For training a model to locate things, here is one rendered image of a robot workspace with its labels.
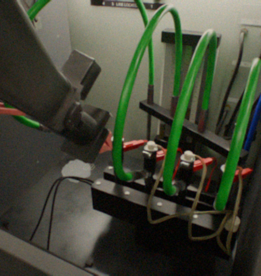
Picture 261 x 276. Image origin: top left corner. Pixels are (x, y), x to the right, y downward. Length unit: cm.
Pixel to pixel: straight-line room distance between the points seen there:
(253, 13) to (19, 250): 72
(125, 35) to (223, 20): 27
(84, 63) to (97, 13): 45
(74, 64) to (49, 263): 38
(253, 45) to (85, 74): 45
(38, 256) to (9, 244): 7
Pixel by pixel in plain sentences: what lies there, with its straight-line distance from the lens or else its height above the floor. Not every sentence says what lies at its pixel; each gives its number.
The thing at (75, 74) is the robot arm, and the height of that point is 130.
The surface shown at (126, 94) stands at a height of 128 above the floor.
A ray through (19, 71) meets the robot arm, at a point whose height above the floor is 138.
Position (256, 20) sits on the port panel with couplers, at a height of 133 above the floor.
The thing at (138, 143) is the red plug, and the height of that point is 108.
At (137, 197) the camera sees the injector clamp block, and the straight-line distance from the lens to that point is 64.
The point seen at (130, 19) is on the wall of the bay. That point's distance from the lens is 81.
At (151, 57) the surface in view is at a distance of 70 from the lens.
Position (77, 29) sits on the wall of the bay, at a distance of 90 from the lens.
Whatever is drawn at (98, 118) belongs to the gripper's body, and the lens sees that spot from 50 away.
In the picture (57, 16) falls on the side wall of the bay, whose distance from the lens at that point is 88.
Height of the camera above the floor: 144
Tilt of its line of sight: 33 degrees down
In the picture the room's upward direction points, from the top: straight up
